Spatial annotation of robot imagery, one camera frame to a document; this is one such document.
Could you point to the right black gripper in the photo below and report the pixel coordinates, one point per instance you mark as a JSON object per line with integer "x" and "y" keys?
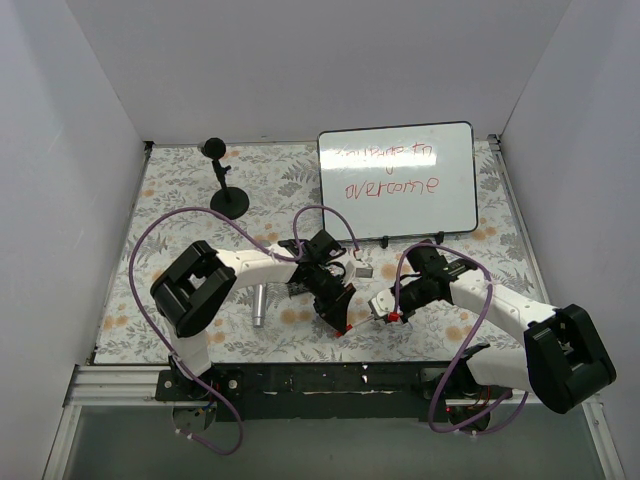
{"x": 400, "y": 298}

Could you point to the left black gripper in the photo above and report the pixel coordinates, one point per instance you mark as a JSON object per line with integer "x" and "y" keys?
{"x": 329, "y": 296}

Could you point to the red marker cap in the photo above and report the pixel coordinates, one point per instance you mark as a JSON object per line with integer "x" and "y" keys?
{"x": 348, "y": 328}

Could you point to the white whiteboard black frame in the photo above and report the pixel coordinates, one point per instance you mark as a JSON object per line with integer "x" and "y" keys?
{"x": 399, "y": 181}

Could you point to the red white marker pen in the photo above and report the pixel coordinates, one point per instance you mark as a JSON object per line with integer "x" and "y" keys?
{"x": 358, "y": 323}

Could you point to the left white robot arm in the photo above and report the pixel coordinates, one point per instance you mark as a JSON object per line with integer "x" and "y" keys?
{"x": 192, "y": 290}

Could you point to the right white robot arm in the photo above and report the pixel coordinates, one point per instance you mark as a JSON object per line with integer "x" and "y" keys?
{"x": 562, "y": 359}

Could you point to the black perforated plate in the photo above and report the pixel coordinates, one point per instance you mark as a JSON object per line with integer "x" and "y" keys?
{"x": 296, "y": 288}

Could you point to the black base bar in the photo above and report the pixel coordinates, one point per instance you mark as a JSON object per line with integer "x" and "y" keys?
{"x": 324, "y": 390}

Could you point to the silver microphone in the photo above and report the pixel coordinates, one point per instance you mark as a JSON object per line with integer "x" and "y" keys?
{"x": 259, "y": 306}

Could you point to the black microphone stand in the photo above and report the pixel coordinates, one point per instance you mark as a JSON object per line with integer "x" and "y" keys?
{"x": 231, "y": 202}

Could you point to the floral table mat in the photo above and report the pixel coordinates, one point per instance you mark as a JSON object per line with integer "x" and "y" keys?
{"x": 282, "y": 181}

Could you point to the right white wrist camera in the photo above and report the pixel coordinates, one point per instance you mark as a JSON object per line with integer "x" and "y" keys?
{"x": 382, "y": 308}

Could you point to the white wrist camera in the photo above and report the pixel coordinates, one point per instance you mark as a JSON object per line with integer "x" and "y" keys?
{"x": 357, "y": 269}
{"x": 382, "y": 308}

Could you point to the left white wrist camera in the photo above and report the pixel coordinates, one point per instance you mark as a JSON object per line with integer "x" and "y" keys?
{"x": 357, "y": 269}

